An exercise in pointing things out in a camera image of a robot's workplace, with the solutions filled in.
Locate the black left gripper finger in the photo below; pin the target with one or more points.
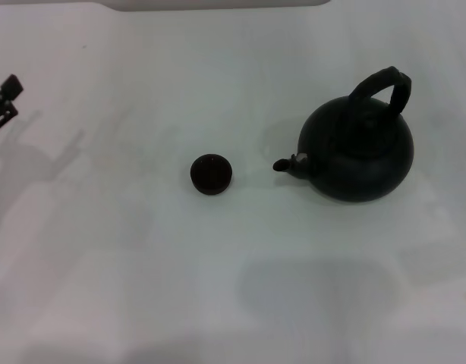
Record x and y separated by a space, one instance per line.
11 87

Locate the black round teapot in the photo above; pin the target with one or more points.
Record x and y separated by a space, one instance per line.
362 159

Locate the small dark teacup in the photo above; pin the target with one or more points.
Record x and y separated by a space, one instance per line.
211 174

